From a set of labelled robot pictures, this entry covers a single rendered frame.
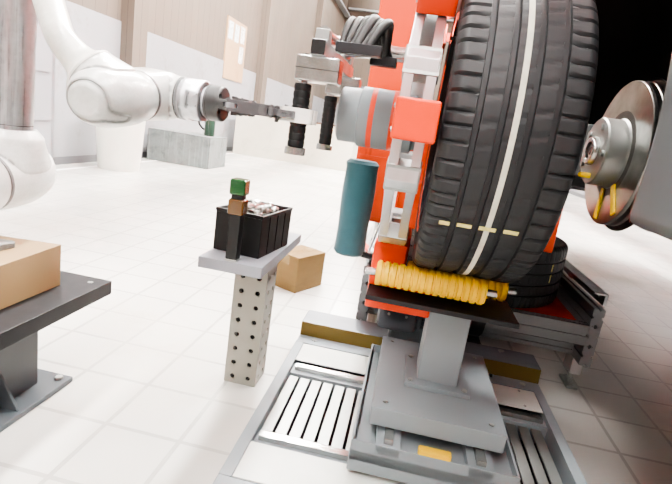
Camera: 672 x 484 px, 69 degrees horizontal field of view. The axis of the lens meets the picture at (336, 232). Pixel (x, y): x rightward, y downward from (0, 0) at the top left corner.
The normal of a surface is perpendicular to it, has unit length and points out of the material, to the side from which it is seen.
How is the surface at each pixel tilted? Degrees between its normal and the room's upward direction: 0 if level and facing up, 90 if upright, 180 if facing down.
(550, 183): 102
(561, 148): 91
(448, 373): 90
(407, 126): 90
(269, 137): 90
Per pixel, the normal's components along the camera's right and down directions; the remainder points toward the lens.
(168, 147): -0.18, 0.19
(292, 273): -0.57, 0.10
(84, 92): -0.07, 0.43
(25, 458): 0.14, -0.97
